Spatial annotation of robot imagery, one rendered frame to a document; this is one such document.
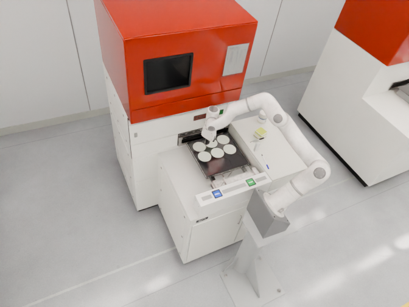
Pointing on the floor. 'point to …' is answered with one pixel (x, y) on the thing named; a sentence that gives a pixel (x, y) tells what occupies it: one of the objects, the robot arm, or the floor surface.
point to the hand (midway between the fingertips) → (207, 142)
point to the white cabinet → (220, 231)
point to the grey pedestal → (253, 268)
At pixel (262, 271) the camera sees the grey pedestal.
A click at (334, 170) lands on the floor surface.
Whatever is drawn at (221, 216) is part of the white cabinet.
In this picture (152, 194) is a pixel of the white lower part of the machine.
